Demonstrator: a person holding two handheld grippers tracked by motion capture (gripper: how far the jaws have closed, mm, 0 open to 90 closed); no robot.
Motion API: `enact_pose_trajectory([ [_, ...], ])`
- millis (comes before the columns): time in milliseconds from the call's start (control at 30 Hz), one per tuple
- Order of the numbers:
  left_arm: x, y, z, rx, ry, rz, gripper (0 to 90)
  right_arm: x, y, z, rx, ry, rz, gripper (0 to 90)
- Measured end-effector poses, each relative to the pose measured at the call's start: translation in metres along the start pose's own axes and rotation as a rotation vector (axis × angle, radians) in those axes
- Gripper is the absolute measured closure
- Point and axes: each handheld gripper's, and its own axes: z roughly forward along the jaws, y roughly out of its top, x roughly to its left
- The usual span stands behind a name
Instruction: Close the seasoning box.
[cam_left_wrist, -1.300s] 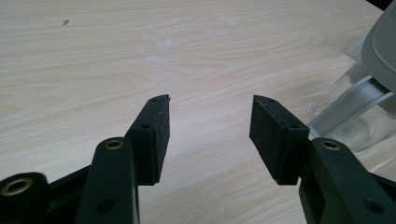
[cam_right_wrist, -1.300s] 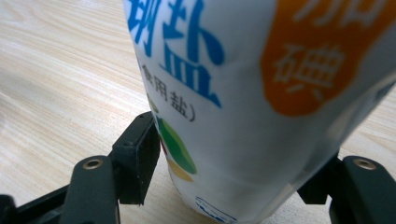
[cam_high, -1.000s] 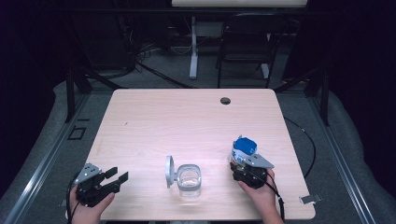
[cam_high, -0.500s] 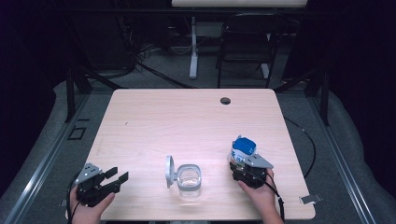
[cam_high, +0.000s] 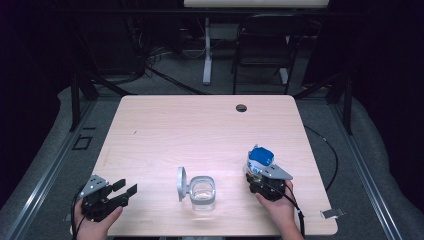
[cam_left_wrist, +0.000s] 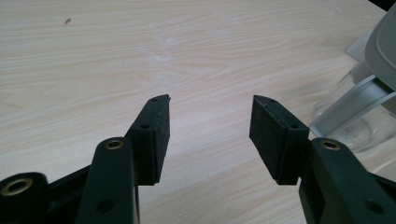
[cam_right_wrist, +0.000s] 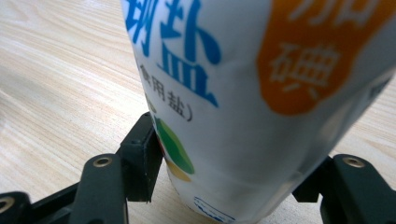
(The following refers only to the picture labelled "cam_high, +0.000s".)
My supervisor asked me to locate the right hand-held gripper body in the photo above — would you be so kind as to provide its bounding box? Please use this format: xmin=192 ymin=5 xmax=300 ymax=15
xmin=246 ymin=163 xmax=294 ymax=202

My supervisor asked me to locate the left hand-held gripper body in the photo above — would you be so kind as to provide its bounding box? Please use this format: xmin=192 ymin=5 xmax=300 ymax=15
xmin=79 ymin=174 xmax=130 ymax=222

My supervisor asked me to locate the blue and white milk pouch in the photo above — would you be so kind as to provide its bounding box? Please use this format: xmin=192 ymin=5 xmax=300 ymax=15
xmin=244 ymin=143 xmax=276 ymax=178

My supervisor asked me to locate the clear jug with white lid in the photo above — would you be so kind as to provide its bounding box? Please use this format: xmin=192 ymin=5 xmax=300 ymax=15
xmin=176 ymin=166 xmax=217 ymax=213

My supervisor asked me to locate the person's right hand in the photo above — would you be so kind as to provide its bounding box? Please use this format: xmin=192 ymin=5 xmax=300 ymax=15
xmin=255 ymin=180 xmax=300 ymax=231

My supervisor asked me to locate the person's left hand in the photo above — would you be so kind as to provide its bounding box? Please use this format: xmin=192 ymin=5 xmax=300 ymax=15
xmin=73 ymin=199 xmax=124 ymax=240

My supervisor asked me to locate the black metal stand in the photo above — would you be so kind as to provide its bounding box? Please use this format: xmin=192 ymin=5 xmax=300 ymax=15
xmin=293 ymin=70 xmax=355 ymax=136
xmin=67 ymin=64 xmax=135 ymax=133

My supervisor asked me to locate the black folding chair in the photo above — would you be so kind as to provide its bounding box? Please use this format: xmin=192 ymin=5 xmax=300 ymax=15
xmin=231 ymin=13 xmax=310 ymax=96

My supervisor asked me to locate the white desk with metal legs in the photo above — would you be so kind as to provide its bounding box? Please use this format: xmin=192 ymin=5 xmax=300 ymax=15
xmin=183 ymin=0 xmax=331 ymax=86

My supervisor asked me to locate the left hand-held gripper cable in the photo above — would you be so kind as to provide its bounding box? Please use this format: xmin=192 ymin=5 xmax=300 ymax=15
xmin=70 ymin=188 xmax=86 ymax=240

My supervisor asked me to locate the hand-held gripper cable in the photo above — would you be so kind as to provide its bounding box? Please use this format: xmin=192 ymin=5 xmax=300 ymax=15
xmin=70 ymin=188 xmax=86 ymax=240
xmin=266 ymin=181 xmax=306 ymax=238

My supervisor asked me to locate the right hand-held gripper cable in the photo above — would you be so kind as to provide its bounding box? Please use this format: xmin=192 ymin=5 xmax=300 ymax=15
xmin=266 ymin=181 xmax=306 ymax=238

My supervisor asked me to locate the aluminium floor rail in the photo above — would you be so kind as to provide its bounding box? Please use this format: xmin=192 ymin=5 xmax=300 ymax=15
xmin=2 ymin=99 xmax=98 ymax=240
xmin=327 ymin=99 xmax=405 ymax=240

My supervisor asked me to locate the thin black floor cable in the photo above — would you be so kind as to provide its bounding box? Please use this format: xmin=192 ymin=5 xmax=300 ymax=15
xmin=303 ymin=124 xmax=340 ymax=193

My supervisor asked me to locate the bundle of floor cables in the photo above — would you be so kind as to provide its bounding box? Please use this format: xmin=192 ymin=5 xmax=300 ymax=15
xmin=133 ymin=41 xmax=208 ymax=96

